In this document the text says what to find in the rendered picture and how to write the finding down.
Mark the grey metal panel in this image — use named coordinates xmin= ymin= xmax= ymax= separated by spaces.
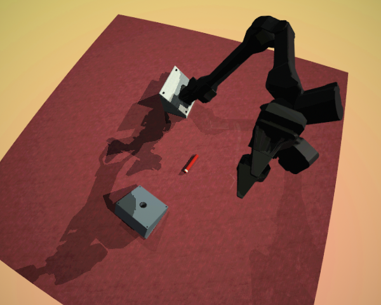
xmin=114 ymin=186 xmax=168 ymax=239

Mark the red peg with white band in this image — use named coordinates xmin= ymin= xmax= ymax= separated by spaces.
xmin=184 ymin=154 xmax=199 ymax=173

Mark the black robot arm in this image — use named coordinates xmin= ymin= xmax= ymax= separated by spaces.
xmin=178 ymin=15 xmax=344 ymax=174

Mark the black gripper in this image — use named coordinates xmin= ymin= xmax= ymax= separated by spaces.
xmin=236 ymin=103 xmax=307 ymax=199

